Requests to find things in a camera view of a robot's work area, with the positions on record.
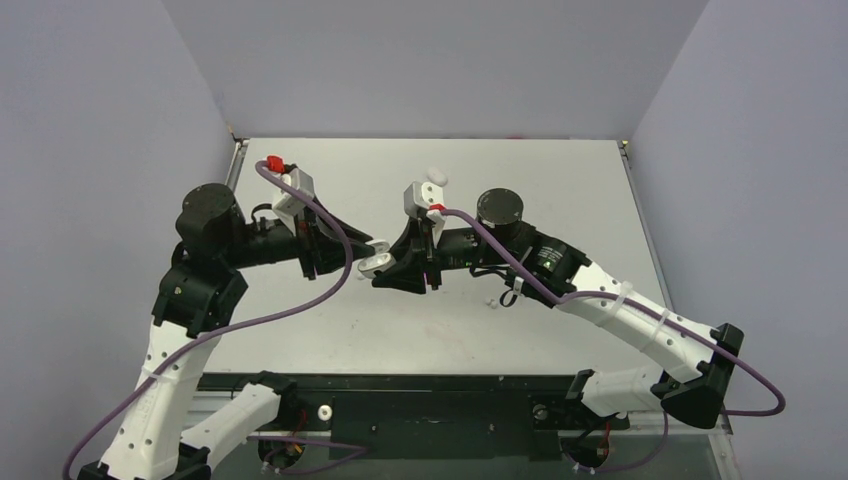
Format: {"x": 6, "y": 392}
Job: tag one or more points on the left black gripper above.
{"x": 319, "y": 244}

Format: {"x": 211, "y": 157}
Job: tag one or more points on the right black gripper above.
{"x": 428, "y": 252}

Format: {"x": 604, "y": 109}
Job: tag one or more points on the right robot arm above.
{"x": 691, "y": 364}

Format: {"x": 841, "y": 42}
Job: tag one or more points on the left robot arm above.
{"x": 193, "y": 310}

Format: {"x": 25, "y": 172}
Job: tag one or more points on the closed white charging case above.
{"x": 437, "y": 177}

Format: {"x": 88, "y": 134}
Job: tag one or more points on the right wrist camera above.
{"x": 424, "y": 205}

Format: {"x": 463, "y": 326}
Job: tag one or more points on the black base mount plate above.
{"x": 440, "y": 416}

